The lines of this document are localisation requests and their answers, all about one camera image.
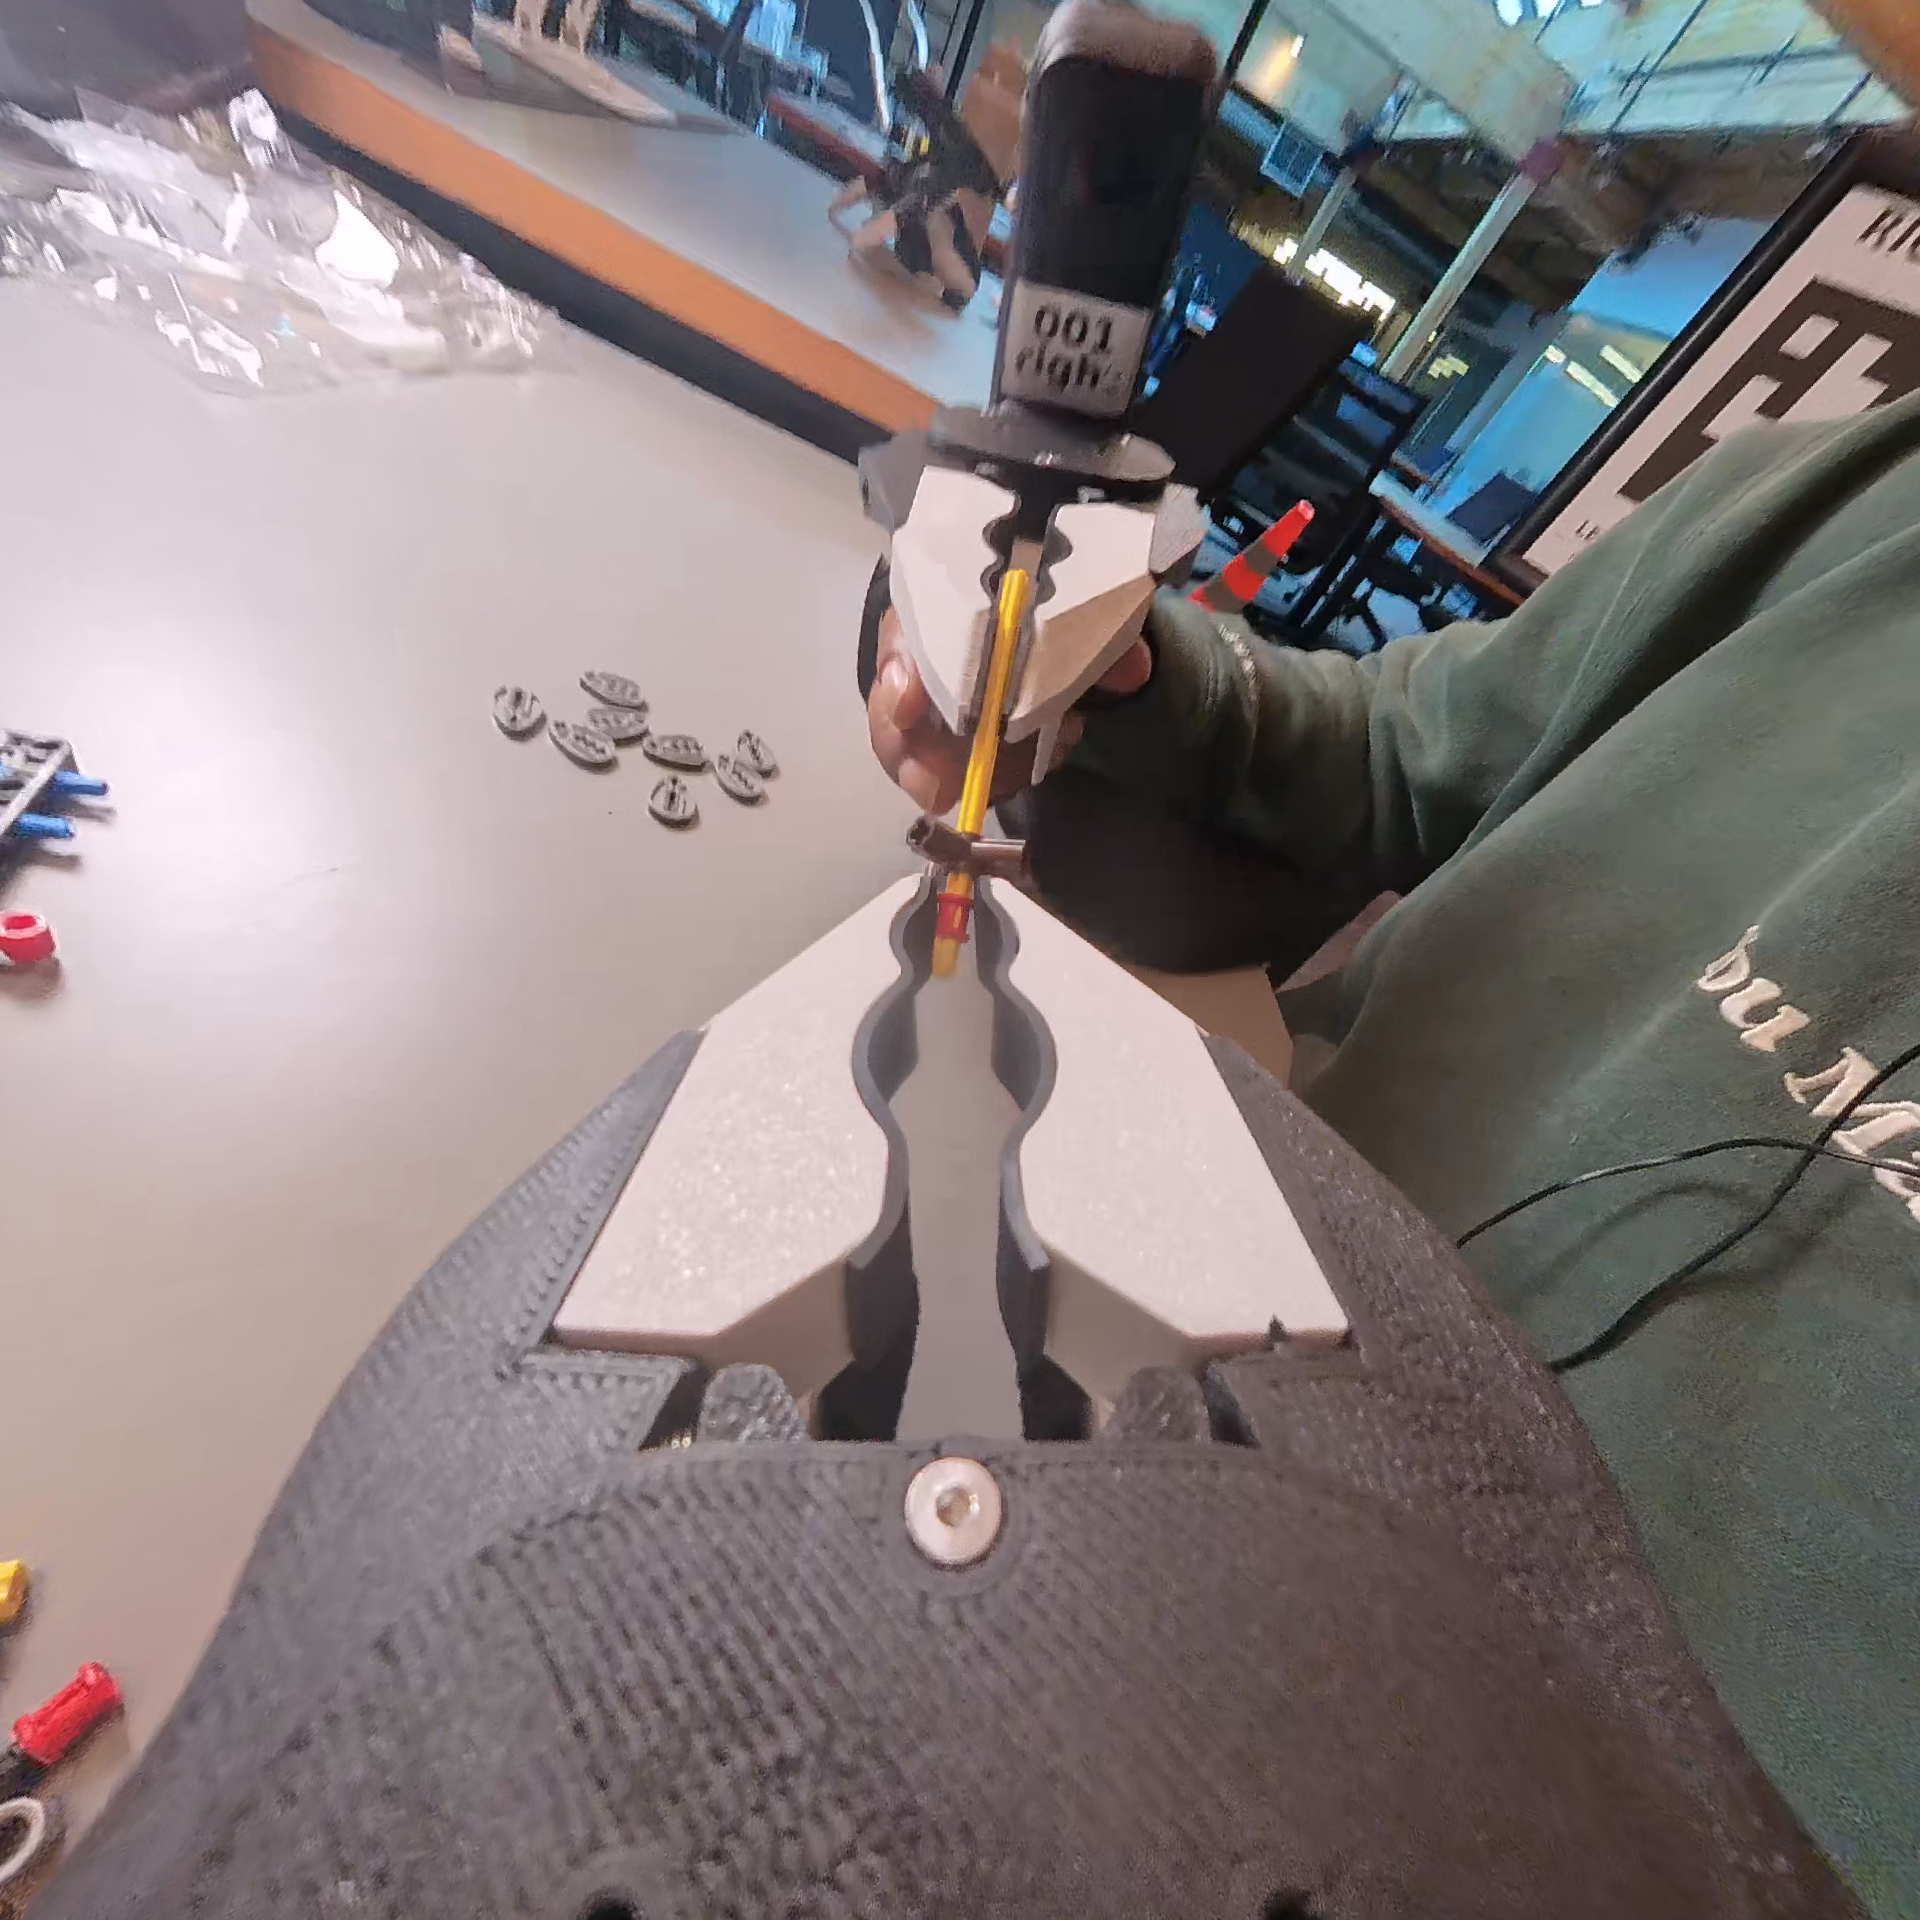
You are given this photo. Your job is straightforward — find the person's right forearm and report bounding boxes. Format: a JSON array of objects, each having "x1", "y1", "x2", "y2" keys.
[{"x1": 1036, "y1": 599, "x2": 1578, "y2": 977}]

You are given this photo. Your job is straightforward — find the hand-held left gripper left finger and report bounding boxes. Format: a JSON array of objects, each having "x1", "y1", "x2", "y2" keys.
[{"x1": 548, "y1": 877, "x2": 946, "y2": 1434}]

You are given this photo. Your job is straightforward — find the white sign with black pattern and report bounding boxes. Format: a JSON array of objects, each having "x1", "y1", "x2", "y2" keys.
[{"x1": 1507, "y1": 127, "x2": 1920, "y2": 588}]

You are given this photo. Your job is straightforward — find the black and tan device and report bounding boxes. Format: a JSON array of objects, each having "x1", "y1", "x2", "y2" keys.
[{"x1": 831, "y1": 66, "x2": 1004, "y2": 314}]

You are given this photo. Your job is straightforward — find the cluster of grey discs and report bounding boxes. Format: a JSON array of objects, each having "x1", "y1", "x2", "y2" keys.
[{"x1": 492, "y1": 667, "x2": 783, "y2": 830}]

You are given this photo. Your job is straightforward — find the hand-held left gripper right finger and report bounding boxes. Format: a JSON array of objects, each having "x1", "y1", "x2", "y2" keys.
[{"x1": 971, "y1": 881, "x2": 1355, "y2": 1439}]

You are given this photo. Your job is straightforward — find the brown lego connector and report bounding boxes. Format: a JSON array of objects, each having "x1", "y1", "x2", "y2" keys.
[{"x1": 904, "y1": 815, "x2": 1034, "y2": 889}]

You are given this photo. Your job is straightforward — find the grey table with orange edge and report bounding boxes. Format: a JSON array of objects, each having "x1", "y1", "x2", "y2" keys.
[{"x1": 247, "y1": 0, "x2": 962, "y2": 453}]

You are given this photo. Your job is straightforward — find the yellow lego axle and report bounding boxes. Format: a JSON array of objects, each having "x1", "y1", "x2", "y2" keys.
[{"x1": 930, "y1": 567, "x2": 1037, "y2": 981}]

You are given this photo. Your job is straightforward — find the clear plastic bag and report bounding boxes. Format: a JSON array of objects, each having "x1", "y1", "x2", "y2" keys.
[{"x1": 0, "y1": 90, "x2": 548, "y2": 399}]

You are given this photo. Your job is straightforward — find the person's right hand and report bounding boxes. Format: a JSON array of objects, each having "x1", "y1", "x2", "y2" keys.
[{"x1": 864, "y1": 609, "x2": 1156, "y2": 799}]

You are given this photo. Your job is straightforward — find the black lego frame assembly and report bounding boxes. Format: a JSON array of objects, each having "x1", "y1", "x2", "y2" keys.
[{"x1": 0, "y1": 727, "x2": 109, "y2": 973}]

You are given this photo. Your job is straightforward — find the orange traffic cone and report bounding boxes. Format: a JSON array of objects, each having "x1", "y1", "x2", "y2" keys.
[{"x1": 1191, "y1": 498, "x2": 1320, "y2": 615}]

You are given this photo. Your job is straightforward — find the black earphones with cable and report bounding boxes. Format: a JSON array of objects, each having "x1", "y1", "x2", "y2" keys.
[{"x1": 1457, "y1": 1042, "x2": 1920, "y2": 1374}]

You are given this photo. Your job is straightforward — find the plywood stand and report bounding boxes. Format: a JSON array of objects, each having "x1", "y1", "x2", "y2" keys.
[{"x1": 435, "y1": 0, "x2": 677, "y2": 121}]

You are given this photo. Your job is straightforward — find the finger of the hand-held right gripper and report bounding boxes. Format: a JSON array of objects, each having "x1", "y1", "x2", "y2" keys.
[
  {"x1": 884, "y1": 465, "x2": 1020, "y2": 741},
  {"x1": 1002, "y1": 507, "x2": 1161, "y2": 748}
]

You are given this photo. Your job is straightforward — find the person's green sweatshirt torso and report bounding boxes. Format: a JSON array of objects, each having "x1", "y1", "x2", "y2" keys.
[{"x1": 1290, "y1": 405, "x2": 1920, "y2": 1920}]

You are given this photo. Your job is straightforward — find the pile of small lego pieces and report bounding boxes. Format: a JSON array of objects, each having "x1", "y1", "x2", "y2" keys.
[{"x1": 0, "y1": 1557, "x2": 127, "y2": 1883}]

